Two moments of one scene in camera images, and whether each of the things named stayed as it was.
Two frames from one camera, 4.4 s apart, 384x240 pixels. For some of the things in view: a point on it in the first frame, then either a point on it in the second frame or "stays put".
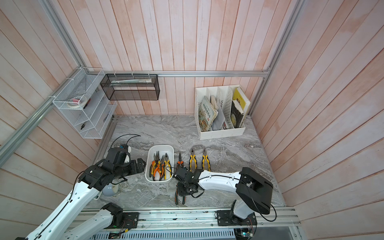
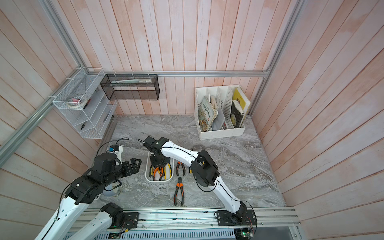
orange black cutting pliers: [184, 198] stays put
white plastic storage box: [162, 149] stays put
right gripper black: [181, 192] → [152, 158]
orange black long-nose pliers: [180, 161] stays put
